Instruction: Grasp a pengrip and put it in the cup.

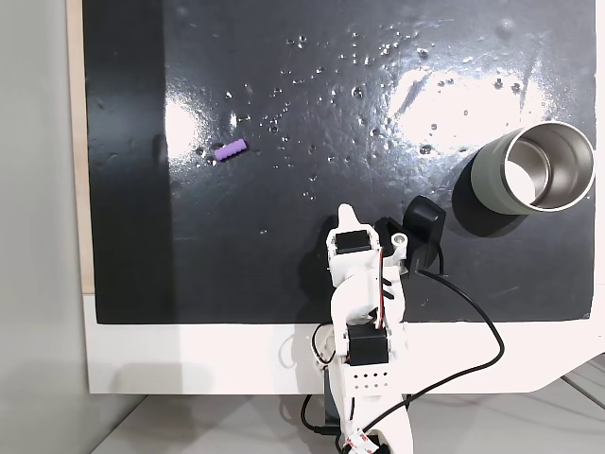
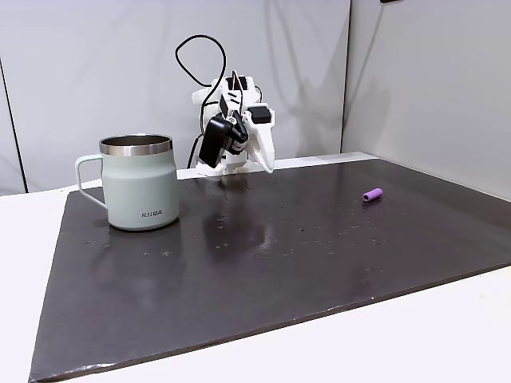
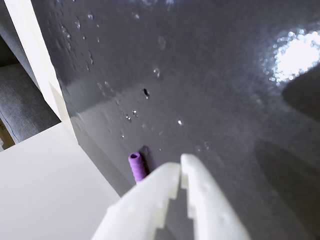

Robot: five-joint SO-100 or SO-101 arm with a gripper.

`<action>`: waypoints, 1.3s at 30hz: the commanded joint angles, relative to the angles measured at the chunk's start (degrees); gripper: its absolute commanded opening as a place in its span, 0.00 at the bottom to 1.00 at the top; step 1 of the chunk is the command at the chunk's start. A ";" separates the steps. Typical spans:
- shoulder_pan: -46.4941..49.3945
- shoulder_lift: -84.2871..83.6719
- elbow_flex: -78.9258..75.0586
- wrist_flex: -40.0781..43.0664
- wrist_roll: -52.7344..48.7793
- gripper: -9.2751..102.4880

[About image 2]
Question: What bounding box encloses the pale green steel mug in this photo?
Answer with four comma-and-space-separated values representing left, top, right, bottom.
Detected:
74, 134, 180, 232

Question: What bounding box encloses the black glossy table mat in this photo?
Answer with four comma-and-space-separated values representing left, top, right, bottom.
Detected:
27, 158, 511, 383

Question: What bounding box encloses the black oval camera box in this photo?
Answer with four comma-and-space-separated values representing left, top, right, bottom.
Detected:
198, 114, 232, 169

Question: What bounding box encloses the black camera cable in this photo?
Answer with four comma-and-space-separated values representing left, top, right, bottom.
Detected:
174, 34, 228, 169

